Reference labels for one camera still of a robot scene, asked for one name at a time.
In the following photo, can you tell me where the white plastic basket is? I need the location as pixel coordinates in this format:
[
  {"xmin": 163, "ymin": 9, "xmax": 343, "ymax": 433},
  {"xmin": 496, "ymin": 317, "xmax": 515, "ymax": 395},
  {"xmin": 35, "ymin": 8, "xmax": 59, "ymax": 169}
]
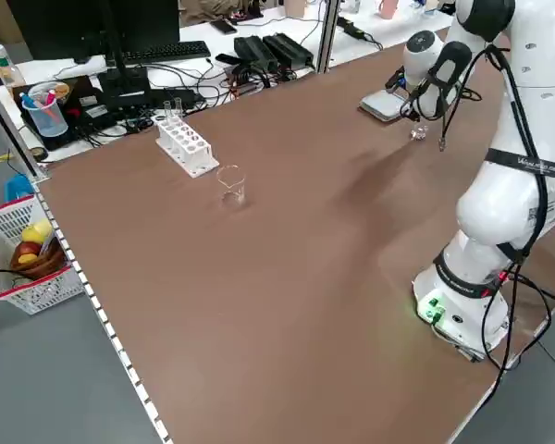
[{"xmin": 0, "ymin": 193, "xmax": 85, "ymax": 316}]

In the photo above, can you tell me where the black equipment box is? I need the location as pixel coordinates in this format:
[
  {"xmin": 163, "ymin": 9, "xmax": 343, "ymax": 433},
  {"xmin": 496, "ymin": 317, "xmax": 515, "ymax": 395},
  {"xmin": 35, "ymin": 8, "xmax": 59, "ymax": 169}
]
[{"xmin": 13, "ymin": 76, "xmax": 115, "ymax": 153}]

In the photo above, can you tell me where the black monitor stand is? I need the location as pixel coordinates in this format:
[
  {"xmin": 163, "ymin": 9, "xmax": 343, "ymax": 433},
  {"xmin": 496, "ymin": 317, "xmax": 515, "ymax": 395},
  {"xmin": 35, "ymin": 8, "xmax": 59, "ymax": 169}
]
[{"xmin": 96, "ymin": 0, "xmax": 153, "ymax": 101}]

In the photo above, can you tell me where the clear bottle with white cap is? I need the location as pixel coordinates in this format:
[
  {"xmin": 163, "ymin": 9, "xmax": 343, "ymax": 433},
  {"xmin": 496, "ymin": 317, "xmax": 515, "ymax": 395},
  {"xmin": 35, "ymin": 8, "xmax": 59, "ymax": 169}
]
[{"xmin": 0, "ymin": 43, "xmax": 28, "ymax": 89}]

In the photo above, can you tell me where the black keyboard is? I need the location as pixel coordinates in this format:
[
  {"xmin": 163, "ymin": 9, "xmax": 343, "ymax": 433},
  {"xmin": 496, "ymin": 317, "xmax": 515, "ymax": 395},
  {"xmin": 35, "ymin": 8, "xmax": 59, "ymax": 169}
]
[{"xmin": 118, "ymin": 40, "xmax": 213, "ymax": 66}]

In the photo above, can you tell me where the blue plastic item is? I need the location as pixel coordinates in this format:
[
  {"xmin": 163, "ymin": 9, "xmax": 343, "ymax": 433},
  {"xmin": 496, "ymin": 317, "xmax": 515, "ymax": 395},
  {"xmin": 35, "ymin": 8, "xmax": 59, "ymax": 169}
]
[{"xmin": 4, "ymin": 174, "xmax": 36, "ymax": 203}]

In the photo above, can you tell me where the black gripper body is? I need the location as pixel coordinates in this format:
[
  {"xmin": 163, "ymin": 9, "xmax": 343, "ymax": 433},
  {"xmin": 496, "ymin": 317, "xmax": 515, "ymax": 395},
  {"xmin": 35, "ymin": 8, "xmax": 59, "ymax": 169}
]
[{"xmin": 399, "ymin": 86, "xmax": 422, "ymax": 113}]

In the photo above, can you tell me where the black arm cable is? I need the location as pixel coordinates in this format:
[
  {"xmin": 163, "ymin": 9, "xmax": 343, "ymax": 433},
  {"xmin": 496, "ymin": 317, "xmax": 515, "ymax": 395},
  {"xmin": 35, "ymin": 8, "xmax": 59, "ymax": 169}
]
[{"xmin": 437, "ymin": 43, "xmax": 555, "ymax": 374}]

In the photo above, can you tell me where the brown wooden bowl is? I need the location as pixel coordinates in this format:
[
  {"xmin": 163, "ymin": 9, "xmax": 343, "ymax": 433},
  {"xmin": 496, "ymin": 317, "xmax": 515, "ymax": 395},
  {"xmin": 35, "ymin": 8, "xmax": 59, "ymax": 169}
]
[{"xmin": 9, "ymin": 240, "xmax": 67, "ymax": 281}]

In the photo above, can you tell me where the silver digital balance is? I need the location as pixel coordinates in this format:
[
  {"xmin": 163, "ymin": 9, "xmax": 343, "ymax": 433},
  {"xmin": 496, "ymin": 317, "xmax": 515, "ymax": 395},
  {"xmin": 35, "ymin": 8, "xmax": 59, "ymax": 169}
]
[{"xmin": 359, "ymin": 89, "xmax": 415, "ymax": 124}]

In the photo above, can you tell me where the black finned power supply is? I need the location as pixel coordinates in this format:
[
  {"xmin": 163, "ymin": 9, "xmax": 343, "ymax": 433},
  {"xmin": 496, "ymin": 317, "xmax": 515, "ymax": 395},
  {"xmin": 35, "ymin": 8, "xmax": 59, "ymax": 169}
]
[
  {"xmin": 262, "ymin": 32, "xmax": 315, "ymax": 68},
  {"xmin": 233, "ymin": 35, "xmax": 279, "ymax": 74}
]

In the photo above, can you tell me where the black computer monitor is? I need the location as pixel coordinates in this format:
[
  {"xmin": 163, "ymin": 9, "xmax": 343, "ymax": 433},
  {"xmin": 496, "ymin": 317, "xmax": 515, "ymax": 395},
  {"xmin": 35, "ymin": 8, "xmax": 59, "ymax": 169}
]
[{"xmin": 6, "ymin": 0, "xmax": 181, "ymax": 62}]

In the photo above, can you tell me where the aluminium corner frame post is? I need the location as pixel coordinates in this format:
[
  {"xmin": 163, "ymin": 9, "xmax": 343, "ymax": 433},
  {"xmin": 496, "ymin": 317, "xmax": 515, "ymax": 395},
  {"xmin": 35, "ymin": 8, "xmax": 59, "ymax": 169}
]
[{"xmin": 0, "ymin": 73, "xmax": 52, "ymax": 182}]

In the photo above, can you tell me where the white test tube rack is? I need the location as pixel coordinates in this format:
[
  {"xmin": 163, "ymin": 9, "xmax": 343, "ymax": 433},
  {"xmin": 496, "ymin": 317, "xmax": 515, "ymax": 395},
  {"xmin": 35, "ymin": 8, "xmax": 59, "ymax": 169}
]
[{"xmin": 154, "ymin": 114, "xmax": 221, "ymax": 179}]

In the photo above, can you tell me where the yellow fruit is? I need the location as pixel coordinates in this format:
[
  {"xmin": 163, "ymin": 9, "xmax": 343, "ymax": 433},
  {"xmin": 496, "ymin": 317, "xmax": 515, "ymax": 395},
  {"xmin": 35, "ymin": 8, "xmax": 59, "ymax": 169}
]
[{"xmin": 20, "ymin": 219, "xmax": 54, "ymax": 245}]

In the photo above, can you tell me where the black power adapter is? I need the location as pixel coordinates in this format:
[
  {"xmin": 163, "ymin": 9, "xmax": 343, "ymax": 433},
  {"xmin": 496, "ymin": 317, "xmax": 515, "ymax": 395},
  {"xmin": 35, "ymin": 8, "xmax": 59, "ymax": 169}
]
[{"xmin": 335, "ymin": 17, "xmax": 367, "ymax": 41}]

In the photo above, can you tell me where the clear measuring cup with pens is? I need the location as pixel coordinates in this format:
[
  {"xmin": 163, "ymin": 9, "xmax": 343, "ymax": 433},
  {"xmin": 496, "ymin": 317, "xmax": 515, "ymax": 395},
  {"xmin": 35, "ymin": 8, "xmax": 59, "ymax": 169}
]
[{"xmin": 20, "ymin": 81, "xmax": 70, "ymax": 139}]

